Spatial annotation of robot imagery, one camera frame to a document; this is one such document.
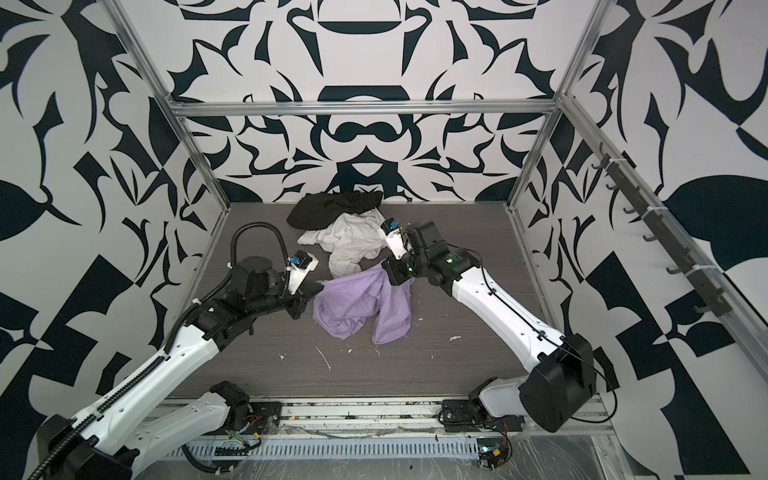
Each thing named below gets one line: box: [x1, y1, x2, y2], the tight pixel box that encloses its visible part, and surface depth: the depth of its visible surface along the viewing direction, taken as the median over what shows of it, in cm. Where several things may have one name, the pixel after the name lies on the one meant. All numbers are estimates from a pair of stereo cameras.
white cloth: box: [297, 207, 388, 278], surface depth 104 cm
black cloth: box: [286, 191, 383, 230], surface depth 118 cm
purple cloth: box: [312, 263, 415, 345], surface depth 84 cm
